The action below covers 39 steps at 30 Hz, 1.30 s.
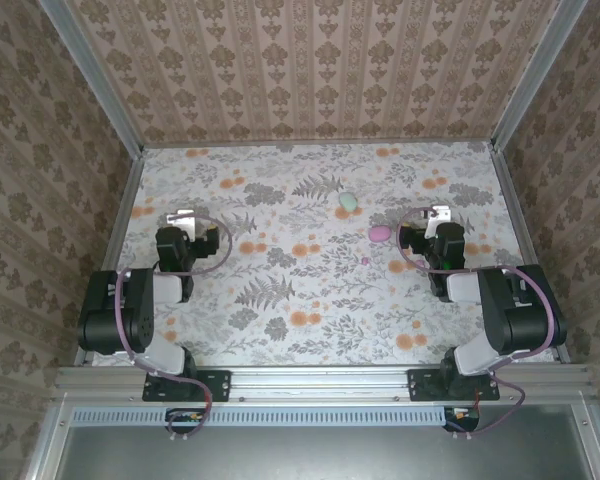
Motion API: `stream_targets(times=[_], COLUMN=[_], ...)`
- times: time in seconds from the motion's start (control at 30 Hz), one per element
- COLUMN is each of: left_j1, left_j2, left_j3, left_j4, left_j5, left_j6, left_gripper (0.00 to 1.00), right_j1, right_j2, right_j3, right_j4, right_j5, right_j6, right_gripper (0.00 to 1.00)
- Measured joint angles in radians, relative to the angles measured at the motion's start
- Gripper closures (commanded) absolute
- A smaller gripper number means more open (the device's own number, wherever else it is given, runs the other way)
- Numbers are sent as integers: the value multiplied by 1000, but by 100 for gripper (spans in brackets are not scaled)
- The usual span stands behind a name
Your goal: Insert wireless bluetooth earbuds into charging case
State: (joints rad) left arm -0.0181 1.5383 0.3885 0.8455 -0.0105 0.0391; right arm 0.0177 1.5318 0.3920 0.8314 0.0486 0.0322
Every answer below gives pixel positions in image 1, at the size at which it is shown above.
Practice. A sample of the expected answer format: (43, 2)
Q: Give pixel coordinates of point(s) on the pink earbud charging case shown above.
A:
(380, 233)

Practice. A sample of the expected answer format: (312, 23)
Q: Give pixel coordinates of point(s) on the mint green earbud charging case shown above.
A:
(348, 201)

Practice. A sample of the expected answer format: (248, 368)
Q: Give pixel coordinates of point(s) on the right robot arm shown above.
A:
(520, 310)

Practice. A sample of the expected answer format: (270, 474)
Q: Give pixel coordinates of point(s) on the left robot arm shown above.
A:
(115, 310)

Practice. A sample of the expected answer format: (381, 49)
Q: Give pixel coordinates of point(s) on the floral table mat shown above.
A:
(330, 300)

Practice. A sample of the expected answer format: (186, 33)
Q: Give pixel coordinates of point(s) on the black connector box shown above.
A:
(185, 421)
(462, 420)

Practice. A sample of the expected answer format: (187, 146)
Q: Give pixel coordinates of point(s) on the grey metal sheet panel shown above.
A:
(305, 455)

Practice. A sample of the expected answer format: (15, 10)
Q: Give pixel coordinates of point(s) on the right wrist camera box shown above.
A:
(442, 215)

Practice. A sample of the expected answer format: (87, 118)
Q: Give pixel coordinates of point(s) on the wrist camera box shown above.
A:
(442, 215)
(182, 219)

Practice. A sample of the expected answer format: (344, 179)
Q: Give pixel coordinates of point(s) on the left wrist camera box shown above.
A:
(182, 219)

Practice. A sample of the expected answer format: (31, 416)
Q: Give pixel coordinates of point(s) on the aluminium side rail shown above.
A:
(117, 250)
(525, 240)

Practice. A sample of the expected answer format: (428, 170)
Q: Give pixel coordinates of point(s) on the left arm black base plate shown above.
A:
(220, 385)

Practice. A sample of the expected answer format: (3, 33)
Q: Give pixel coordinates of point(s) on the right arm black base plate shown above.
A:
(420, 385)

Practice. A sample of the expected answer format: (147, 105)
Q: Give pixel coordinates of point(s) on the aluminium mounting rail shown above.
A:
(320, 382)

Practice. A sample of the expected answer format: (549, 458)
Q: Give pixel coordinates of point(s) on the aluminium frame post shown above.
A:
(537, 75)
(92, 75)

